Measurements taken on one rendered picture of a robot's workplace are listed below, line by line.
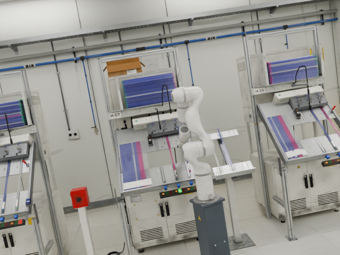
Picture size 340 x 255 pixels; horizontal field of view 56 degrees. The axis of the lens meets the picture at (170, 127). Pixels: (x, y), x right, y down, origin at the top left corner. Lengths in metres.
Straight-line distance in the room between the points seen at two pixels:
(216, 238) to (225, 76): 2.91
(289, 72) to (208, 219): 1.80
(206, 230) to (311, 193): 1.54
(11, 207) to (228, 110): 3.13
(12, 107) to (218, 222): 2.10
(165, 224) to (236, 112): 2.26
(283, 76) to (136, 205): 1.91
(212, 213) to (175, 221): 0.97
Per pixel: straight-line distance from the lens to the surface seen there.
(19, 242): 3.42
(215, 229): 2.35
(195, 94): 2.24
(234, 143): 4.88
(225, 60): 4.81
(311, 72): 3.57
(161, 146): 3.00
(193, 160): 2.19
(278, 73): 3.41
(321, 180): 3.57
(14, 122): 3.30
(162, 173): 2.83
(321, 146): 3.21
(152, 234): 3.25
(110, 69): 3.46
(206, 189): 2.26
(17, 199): 3.03
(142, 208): 3.14
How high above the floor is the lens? 1.50
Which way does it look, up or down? 7 degrees down
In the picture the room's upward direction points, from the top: 9 degrees counter-clockwise
